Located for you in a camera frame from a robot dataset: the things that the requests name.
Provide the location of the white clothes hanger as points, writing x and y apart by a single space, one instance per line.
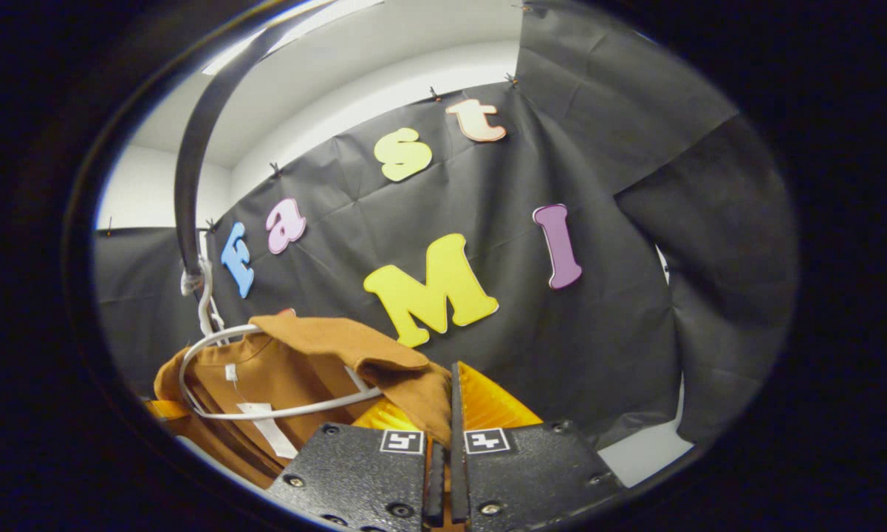
295 410

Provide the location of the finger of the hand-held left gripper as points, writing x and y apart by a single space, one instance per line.
166 410

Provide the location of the black backdrop cloth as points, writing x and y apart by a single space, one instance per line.
598 332

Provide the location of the brown shirt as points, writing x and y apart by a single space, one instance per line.
303 355

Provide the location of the black clothes rack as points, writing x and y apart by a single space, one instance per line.
186 185

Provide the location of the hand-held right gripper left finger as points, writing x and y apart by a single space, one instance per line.
362 480

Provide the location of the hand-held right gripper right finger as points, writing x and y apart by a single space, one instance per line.
459 443

